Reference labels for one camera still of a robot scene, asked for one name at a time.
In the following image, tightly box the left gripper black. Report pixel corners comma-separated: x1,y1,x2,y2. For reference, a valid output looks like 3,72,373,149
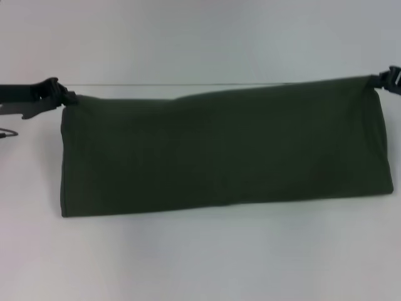
0,77,79,120

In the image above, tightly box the dark green shirt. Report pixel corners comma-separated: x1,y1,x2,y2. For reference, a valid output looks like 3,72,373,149
60,73,394,219

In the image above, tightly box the thin dark cable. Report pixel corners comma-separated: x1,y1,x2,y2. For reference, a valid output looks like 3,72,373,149
0,126,19,139

